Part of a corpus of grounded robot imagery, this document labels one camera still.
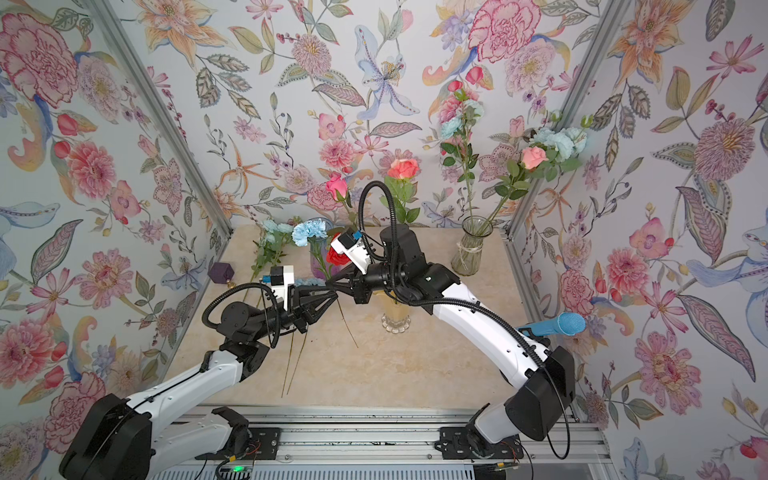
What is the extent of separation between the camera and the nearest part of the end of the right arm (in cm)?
60

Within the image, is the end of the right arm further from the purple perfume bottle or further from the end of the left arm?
the purple perfume bottle

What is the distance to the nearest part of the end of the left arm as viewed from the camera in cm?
62
